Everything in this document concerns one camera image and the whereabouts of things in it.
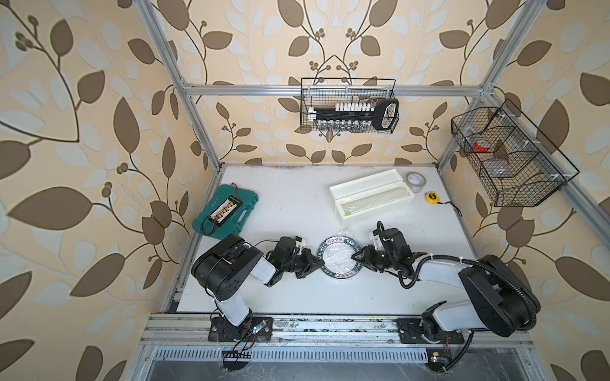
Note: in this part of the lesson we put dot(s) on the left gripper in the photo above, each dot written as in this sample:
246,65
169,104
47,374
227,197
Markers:
309,267

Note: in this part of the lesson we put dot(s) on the black wire basket back wall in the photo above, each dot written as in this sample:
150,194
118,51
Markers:
319,91

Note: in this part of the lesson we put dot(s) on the black wire basket wall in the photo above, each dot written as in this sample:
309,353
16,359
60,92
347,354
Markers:
319,91
524,166

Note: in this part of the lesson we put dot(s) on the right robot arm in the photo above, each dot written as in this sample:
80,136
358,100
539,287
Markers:
498,301

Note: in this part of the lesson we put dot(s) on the clear plastic wrap sheet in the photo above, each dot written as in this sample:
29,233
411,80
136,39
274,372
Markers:
339,255

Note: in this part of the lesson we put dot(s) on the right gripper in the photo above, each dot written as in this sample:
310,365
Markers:
366,256

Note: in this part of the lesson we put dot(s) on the green plastic tool case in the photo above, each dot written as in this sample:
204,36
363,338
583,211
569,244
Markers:
249,198

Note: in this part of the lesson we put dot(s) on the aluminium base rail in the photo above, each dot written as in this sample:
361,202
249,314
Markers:
298,329

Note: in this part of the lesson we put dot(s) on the green rimmed white plate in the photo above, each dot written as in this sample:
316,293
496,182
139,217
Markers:
339,255

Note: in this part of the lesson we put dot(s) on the black wire basket right wall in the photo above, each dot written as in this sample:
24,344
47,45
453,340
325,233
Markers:
524,166

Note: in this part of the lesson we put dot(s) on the yellow tape measure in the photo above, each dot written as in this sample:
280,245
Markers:
432,197

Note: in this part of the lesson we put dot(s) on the clear tape roll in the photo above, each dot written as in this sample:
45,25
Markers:
415,181

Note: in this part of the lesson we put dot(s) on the black socket set holder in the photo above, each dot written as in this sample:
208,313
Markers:
373,116

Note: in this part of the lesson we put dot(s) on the red capped item in basket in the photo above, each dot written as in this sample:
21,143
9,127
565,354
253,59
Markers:
481,146

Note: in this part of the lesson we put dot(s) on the black charger board with cables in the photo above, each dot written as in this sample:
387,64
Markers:
219,217

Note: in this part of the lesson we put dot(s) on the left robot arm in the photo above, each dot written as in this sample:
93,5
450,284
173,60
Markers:
223,270

